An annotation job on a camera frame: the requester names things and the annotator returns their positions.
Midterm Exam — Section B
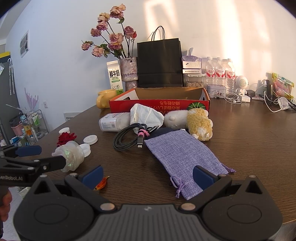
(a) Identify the white green milk carton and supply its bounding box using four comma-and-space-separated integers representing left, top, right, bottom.
106, 60, 123, 95

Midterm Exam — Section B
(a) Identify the purple cloth pouch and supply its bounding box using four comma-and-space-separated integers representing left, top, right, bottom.
144, 130, 236, 200

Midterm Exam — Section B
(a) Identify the floral tin box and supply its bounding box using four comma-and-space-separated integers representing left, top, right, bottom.
206, 84, 226, 98

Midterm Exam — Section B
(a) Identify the white plastic bottle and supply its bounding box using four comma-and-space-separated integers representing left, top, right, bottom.
99, 112, 132, 132

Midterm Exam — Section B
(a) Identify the pink glitter vase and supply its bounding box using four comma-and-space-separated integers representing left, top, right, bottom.
119, 57, 138, 92

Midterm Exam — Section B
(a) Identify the white earphone cable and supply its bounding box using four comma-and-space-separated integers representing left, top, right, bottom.
223, 91, 242, 103

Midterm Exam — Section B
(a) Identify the black paper bag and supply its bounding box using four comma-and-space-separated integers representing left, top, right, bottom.
137, 26, 184, 88

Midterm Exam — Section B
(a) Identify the yellow mug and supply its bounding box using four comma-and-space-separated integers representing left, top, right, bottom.
96, 89, 121, 109

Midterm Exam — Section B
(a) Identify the yellow pink snack bag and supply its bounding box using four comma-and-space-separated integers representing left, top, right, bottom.
272, 72, 295, 100

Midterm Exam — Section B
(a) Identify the black upright gadget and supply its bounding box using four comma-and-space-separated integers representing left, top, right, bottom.
264, 80, 274, 101

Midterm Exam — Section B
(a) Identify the black braided cable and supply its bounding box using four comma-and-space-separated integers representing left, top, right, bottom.
113, 123, 160, 151

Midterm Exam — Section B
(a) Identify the translucent plastic jar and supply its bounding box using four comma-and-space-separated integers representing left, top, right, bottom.
51, 141, 84, 172

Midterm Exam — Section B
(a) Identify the clear seed container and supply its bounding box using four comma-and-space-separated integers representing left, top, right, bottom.
184, 74, 205, 88

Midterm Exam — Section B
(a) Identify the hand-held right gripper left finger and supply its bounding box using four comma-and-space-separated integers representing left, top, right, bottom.
30, 165, 116, 212

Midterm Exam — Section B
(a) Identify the dark blue pouch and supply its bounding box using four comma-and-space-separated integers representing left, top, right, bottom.
145, 127, 185, 140

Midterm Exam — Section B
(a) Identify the purple flower wall sticker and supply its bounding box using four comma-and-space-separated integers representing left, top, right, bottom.
24, 88, 40, 112

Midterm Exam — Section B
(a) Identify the white looped cable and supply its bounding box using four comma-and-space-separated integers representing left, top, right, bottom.
264, 91, 289, 113

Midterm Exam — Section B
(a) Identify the grey refrigerator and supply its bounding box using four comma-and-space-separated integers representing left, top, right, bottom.
0, 51, 21, 144

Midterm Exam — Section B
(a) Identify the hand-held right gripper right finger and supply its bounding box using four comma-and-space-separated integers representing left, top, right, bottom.
178, 165, 264, 212

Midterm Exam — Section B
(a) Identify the white yellow plush toy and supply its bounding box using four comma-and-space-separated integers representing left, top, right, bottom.
164, 108, 213, 141

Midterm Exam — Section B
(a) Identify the dried pink rose bouquet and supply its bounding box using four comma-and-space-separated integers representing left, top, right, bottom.
81, 3, 137, 59

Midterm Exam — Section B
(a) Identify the red fabric rose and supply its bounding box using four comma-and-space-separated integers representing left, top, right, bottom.
57, 132, 77, 147

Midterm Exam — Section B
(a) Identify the person's left hand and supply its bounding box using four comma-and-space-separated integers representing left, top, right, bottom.
0, 189, 12, 223

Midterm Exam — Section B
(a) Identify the purple tissue pack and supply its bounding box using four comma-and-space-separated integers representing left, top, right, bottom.
181, 47, 202, 69

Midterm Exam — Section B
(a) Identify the orange red cardboard box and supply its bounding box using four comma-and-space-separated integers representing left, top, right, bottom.
109, 87, 210, 121

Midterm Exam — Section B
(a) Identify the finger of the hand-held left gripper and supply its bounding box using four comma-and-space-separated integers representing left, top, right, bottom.
0, 155, 66, 174
0, 145, 42, 158

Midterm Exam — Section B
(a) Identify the metal storage trolley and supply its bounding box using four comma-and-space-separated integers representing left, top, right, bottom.
9, 109, 49, 146

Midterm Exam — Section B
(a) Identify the white round robot speaker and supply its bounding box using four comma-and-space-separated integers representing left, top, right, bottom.
235, 75, 249, 96

